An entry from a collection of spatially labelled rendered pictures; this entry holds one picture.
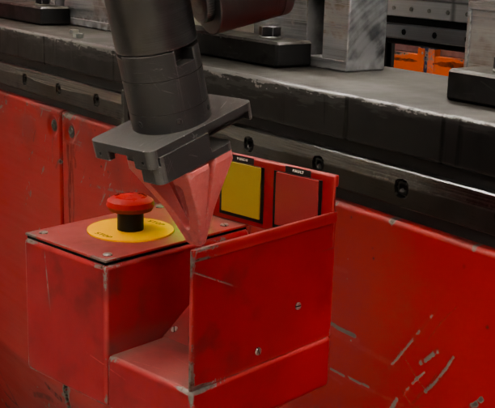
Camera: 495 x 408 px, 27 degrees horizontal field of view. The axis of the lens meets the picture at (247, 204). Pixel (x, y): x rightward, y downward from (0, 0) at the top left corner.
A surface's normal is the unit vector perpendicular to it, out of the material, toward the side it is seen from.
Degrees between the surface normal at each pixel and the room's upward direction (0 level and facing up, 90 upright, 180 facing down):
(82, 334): 90
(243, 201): 90
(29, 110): 90
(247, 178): 90
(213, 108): 15
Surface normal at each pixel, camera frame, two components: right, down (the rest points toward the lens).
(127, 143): -0.16, -0.90
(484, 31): -0.81, 0.12
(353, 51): 0.59, 0.22
